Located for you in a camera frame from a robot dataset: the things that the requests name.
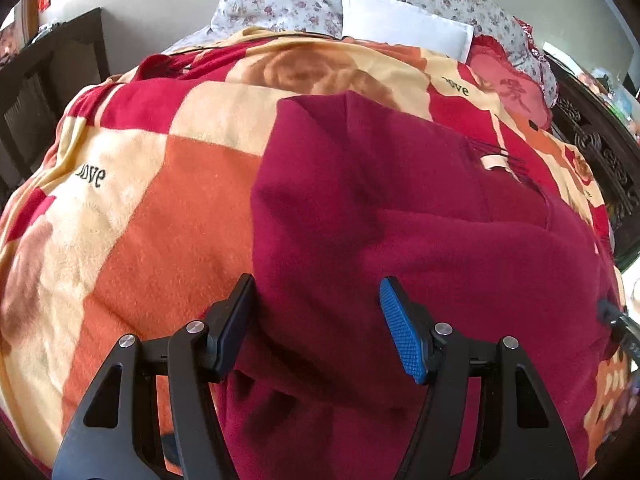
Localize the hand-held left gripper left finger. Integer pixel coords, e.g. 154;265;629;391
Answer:
51;273;257;480

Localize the orange red patterned blanket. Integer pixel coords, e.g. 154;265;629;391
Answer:
0;27;640;476

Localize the dark red sweater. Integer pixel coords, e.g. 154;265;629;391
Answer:
220;91;626;480

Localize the red heart cushion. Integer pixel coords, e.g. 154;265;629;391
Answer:
467;35;553;133

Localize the white pillow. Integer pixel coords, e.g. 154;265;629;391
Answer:
341;0;475;63

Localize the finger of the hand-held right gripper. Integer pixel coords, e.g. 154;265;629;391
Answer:
597;299;640;358

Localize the pile of assorted packets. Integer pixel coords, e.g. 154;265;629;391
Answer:
580;62;640;141

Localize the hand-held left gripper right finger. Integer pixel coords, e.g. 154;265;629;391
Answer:
378;276;581;480

